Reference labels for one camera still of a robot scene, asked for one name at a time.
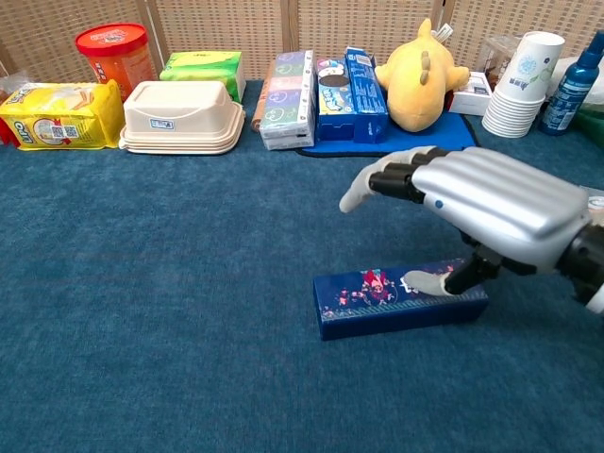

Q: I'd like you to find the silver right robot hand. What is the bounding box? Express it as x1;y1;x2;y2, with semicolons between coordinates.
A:
338;144;591;298

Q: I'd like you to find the grey blue pouch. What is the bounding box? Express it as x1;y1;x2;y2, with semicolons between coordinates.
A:
312;257;490;342

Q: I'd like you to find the blue fabric pouch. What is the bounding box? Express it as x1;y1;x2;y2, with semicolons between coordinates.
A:
295;111;481;159

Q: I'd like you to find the small white box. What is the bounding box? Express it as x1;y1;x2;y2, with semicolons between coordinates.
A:
447;70;495;117

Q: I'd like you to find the white paper cup stack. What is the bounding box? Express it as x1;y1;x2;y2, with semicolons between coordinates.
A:
481;30;566;139

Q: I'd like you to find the blue spray bottle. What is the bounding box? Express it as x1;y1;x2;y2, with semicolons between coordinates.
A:
539;30;604;137

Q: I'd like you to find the yellow plush toy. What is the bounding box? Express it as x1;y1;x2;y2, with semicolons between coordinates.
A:
374;17;471;133

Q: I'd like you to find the brown snacks clear package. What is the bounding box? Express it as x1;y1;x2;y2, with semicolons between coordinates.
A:
478;35;525;91

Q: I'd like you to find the tall blue carton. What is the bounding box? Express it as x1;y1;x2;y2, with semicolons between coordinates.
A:
344;45;390;144

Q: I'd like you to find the blue sandwich cookie box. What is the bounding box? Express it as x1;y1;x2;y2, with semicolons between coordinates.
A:
314;58;356;142

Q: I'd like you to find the pastel tissue multipack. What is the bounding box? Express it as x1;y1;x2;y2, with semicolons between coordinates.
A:
259;49;316;151

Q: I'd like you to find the brown paper roll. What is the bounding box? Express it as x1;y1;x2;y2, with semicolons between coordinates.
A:
249;59;277;133

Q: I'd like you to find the green tissue pack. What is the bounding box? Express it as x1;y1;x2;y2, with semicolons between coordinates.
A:
159;50;247;104

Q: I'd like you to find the beige lunch box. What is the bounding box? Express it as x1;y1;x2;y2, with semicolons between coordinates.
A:
118;80;246;156

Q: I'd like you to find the rattan folding screen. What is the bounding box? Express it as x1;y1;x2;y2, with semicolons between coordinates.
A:
0;0;604;84

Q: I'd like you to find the blue carpet table cover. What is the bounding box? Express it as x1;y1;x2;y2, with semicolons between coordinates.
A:
0;77;604;453

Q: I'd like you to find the orange canister red lid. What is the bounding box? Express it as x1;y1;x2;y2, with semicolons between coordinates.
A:
75;23;157;103

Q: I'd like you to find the yellow biscuit package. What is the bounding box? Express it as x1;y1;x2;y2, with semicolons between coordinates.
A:
0;78;125;151

